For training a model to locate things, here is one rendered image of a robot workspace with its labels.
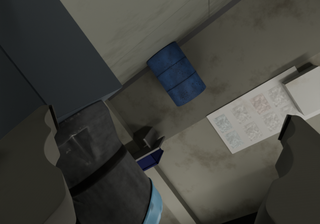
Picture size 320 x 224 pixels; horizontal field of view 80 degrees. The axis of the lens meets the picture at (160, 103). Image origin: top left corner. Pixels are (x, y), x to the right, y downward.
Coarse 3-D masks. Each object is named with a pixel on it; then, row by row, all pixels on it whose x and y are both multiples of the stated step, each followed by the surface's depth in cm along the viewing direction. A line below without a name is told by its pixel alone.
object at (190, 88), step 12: (168, 48) 257; (156, 60) 260; (168, 60) 257; (180, 60) 260; (156, 72) 271; (168, 72) 261; (180, 72) 259; (192, 72) 267; (168, 84) 268; (180, 84) 261; (192, 84) 262; (204, 84) 277; (180, 96) 267; (192, 96) 263
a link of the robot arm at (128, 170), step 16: (128, 160) 32; (112, 176) 29; (128, 176) 31; (144, 176) 34; (96, 192) 28; (112, 192) 29; (128, 192) 30; (144, 192) 32; (80, 208) 29; (96, 208) 28; (112, 208) 29; (128, 208) 29; (144, 208) 30; (160, 208) 33
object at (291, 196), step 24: (288, 120) 10; (288, 144) 8; (312, 144) 8; (288, 168) 8; (312, 168) 7; (288, 192) 6; (312, 192) 6; (264, 216) 6; (288, 216) 6; (312, 216) 6
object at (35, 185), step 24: (24, 120) 9; (48, 120) 10; (0, 144) 8; (24, 144) 8; (48, 144) 8; (0, 168) 7; (24, 168) 7; (48, 168) 7; (0, 192) 6; (24, 192) 6; (48, 192) 6; (0, 216) 5; (24, 216) 5; (48, 216) 5; (72, 216) 6
